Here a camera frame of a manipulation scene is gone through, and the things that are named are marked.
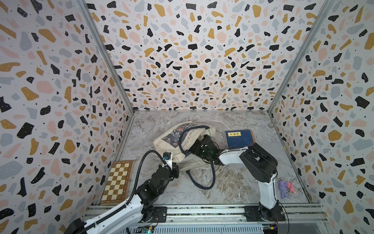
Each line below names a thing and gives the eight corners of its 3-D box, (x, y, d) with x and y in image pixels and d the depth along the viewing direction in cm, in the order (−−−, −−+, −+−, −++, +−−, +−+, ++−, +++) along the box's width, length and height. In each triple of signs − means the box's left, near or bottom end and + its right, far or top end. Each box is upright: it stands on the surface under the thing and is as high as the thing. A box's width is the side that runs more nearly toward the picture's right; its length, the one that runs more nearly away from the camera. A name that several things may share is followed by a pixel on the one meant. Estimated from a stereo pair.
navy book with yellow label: (226, 148, 102) (227, 145, 98) (224, 133, 111) (225, 129, 107) (254, 149, 102) (256, 145, 98) (250, 133, 111) (252, 129, 107)
